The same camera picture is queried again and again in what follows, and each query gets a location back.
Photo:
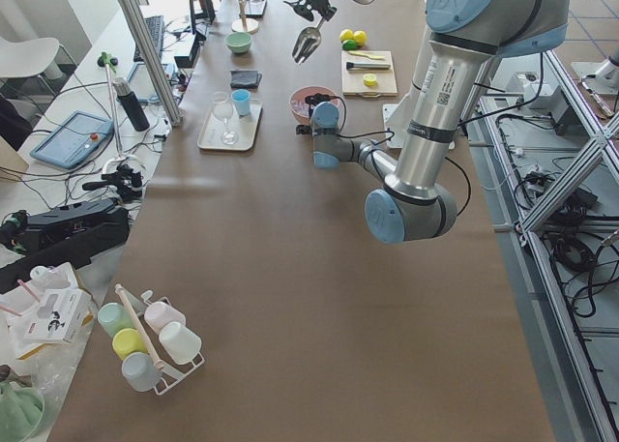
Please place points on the white plastic cup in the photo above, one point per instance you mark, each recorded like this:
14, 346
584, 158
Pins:
180, 343

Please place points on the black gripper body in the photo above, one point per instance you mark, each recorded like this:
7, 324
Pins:
315, 98
317, 3

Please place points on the wooden glass stand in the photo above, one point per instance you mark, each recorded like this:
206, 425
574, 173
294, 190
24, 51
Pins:
244, 23

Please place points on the wooden cutting board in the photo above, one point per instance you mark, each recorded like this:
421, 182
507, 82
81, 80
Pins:
368, 73

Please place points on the white wire cup rack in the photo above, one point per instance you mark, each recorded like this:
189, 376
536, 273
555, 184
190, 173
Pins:
172, 374

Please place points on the grey folded cloth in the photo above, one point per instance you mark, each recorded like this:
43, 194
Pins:
245, 79

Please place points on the clear ice cubes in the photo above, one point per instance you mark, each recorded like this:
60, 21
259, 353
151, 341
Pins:
300, 108

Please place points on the blue teach pendant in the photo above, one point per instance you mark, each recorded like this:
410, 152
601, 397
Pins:
73, 141

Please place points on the green lime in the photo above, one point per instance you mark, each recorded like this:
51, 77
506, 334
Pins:
360, 37

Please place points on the black keyboard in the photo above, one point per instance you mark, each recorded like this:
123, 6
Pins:
156, 29

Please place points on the white product box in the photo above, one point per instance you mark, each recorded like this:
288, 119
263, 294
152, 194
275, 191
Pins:
58, 317

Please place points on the green bowl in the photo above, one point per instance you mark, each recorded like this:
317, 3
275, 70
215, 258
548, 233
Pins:
239, 42

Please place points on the pink plastic cup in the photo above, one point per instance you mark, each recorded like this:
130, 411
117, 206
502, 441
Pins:
159, 314

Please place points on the grey-blue plastic cup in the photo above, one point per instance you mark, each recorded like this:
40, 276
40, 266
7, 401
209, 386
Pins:
140, 372

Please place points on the cream serving tray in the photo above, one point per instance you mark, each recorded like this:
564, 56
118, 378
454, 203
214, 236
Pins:
245, 127

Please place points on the yellow plastic cup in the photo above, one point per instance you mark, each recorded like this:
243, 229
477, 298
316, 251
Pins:
126, 342

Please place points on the green plastic cup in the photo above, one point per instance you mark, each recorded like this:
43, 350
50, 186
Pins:
113, 318

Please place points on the wine glass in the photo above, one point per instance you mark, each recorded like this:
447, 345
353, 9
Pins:
226, 118

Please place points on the yellow lemon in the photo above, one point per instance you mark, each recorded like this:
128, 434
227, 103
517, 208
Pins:
346, 35

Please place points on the black equipment case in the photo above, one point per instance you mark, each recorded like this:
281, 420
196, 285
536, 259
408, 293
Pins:
73, 233

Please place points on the black water bottle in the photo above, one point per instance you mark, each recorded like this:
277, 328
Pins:
131, 104

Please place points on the aluminium frame post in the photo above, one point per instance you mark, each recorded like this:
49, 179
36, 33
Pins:
134, 18

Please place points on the yellow plastic knife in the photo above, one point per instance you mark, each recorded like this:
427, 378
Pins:
365, 54

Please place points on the metal ice scoop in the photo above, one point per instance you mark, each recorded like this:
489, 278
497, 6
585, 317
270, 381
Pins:
307, 43

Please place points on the light blue cup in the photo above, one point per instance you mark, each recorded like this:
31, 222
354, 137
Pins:
242, 101

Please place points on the pink bowl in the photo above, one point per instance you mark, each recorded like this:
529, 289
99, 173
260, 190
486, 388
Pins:
304, 92

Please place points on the lemon half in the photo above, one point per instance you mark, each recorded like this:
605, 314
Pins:
370, 79

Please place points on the wooden rack handle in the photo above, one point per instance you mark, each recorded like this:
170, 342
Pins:
151, 350

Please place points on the white chair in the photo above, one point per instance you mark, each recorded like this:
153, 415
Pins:
28, 59

